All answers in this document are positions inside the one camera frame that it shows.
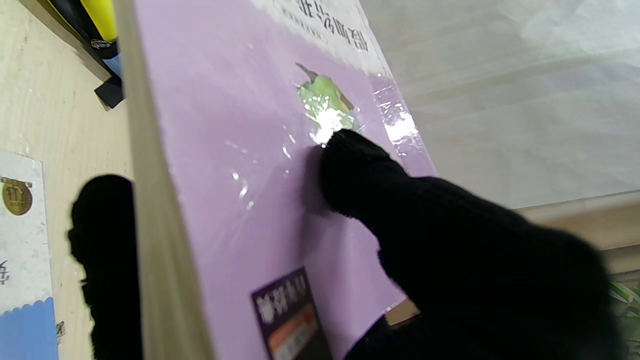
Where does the green plant with long leaves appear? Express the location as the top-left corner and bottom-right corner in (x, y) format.
(609, 280), (640, 323)

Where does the yellow and blue school bag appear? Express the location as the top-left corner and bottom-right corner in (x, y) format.
(47, 0), (126, 111)

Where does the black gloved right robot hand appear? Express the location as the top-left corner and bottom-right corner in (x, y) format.
(67, 129), (631, 360)

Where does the purple cover book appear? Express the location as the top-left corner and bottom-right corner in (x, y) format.
(112, 0), (438, 360)

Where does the white and blue cover book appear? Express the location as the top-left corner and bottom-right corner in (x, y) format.
(0, 147), (59, 360)

